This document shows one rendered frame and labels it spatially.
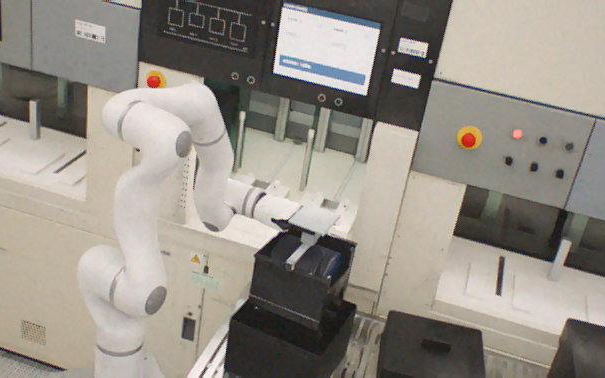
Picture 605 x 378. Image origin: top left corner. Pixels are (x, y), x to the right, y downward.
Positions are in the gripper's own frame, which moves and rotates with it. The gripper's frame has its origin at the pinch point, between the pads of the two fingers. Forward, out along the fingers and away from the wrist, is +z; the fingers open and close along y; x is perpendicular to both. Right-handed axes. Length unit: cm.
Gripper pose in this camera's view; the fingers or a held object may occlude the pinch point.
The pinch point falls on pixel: (312, 224)
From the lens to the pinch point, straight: 200.6
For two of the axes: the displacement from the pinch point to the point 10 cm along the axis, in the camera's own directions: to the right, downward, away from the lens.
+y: -4.0, 3.6, -8.4
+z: 9.0, 3.1, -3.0
